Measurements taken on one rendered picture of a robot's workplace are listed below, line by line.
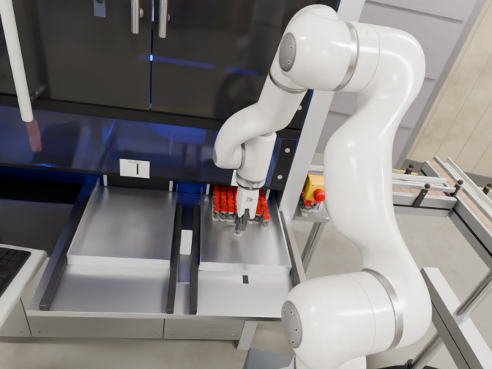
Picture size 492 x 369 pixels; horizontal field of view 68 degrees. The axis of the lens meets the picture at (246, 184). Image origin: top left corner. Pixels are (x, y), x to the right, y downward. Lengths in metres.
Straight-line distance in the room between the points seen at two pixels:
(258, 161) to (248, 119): 0.14
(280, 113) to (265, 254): 0.48
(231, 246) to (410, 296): 0.64
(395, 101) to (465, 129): 3.24
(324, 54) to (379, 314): 0.36
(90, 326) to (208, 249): 0.84
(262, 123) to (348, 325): 0.48
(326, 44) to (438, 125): 3.21
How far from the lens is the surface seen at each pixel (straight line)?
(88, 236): 1.14
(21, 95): 1.04
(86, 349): 1.95
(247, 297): 1.01
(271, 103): 0.80
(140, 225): 1.16
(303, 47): 0.53
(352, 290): 0.56
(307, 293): 0.54
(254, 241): 1.15
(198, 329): 1.78
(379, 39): 0.58
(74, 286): 1.03
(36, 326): 1.85
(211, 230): 1.16
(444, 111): 3.67
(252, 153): 0.93
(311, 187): 1.21
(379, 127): 0.56
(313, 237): 1.60
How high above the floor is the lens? 1.68
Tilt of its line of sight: 36 degrees down
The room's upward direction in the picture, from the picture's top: 12 degrees clockwise
